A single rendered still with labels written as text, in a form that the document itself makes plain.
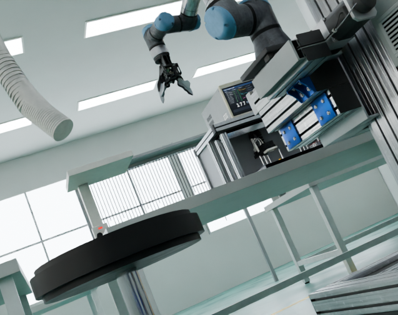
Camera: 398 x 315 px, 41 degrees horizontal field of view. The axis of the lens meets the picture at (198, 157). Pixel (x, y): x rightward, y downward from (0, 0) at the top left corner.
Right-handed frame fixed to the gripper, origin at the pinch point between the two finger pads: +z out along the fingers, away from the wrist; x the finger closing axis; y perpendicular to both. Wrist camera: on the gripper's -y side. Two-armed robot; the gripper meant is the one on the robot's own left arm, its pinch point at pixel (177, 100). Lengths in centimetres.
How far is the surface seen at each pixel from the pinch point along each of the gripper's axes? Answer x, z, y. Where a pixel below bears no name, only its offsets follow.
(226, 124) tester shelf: 39, 6, -40
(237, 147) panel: 47, 16, -54
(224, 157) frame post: 35, 21, -49
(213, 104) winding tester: 47, -13, -58
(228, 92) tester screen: 49, -12, -42
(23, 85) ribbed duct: -39, -78, -119
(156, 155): 123, -75, -382
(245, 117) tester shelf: 51, 6, -39
